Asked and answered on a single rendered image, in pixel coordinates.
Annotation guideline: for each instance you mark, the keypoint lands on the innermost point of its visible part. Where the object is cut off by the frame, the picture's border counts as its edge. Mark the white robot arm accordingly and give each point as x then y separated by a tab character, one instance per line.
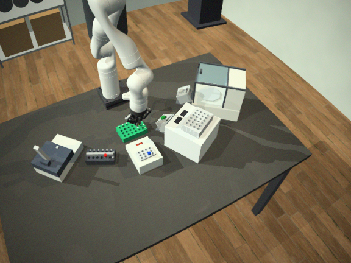
106	39

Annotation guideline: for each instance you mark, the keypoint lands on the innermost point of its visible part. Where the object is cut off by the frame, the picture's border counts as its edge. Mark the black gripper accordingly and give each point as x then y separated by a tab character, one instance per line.
137	117

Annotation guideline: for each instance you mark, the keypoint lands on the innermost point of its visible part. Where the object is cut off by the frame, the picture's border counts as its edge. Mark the green tube rack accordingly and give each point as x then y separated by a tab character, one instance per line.
129	131

